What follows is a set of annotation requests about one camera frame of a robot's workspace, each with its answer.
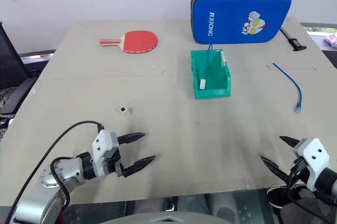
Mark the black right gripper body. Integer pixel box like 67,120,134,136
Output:
289,157,309,183

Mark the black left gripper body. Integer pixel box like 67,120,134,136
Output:
101,136,126,178

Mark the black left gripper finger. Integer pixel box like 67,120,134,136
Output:
121,155,157,178
117,132,146,145

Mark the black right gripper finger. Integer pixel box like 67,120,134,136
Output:
260,155,289,183
279,135,301,149

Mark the black shoe with white rim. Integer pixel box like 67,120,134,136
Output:
266,185,301,208

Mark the green plastic bin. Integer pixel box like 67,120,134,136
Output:
190,48,232,100

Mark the red table tennis paddle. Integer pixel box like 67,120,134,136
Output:
99,30,158,54

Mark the black clamp tool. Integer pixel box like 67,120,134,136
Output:
280,27,308,52

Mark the pink crumpled bag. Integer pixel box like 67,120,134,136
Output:
324,33,337,46

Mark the blue kick pad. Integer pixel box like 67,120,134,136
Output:
191,0,292,44

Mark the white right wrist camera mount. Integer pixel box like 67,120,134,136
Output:
293,137,331,191

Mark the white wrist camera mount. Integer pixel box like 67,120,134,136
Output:
91,129,118,178
293,137,331,191

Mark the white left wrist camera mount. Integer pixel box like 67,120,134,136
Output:
91,129,118,178

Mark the blue cable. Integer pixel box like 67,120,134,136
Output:
272,62,303,114

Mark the white charger with blue cable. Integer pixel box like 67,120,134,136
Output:
199,44,213,90

